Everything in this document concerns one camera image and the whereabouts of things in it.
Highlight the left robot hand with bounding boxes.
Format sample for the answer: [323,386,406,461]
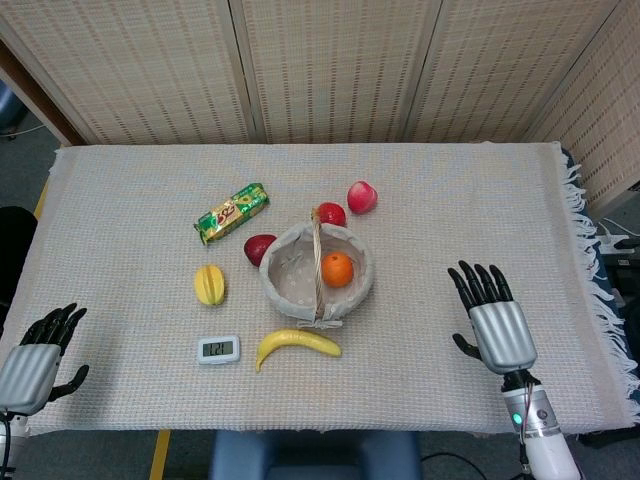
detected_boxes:
[0,302,90,416]

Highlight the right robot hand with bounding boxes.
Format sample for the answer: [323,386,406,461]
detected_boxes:
[447,260,539,375]

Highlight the orange fruit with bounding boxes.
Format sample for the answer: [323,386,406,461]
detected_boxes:
[321,252,355,289]

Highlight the fabric lined wicker basket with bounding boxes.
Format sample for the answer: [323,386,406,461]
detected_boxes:
[258,207,374,330]

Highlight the beige woven tablecloth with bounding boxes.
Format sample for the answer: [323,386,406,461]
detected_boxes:
[0,141,640,437]

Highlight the white power strip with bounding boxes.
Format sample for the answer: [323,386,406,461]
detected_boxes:
[597,232,634,256]

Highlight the white digital timer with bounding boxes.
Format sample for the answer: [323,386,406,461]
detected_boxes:
[196,334,242,366]

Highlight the pink red apple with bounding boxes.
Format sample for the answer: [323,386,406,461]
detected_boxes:
[347,180,379,216]

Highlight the yellow starfruit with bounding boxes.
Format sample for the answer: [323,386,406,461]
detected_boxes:
[193,265,227,307]

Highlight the bright red fruit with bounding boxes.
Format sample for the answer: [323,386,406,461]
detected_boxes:
[317,201,348,227]

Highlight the yellow banana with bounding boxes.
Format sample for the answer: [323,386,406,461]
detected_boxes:
[255,328,343,374]

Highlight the blue chair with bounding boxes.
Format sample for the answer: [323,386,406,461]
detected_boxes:
[209,429,424,480]

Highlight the green yellow biscuit pack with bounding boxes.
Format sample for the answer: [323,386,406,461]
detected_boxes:
[193,182,271,247]

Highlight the dark red fruit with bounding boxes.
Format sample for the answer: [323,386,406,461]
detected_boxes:
[243,233,278,267]

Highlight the woven folding screen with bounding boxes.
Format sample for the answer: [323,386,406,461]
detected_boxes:
[0,0,640,214]

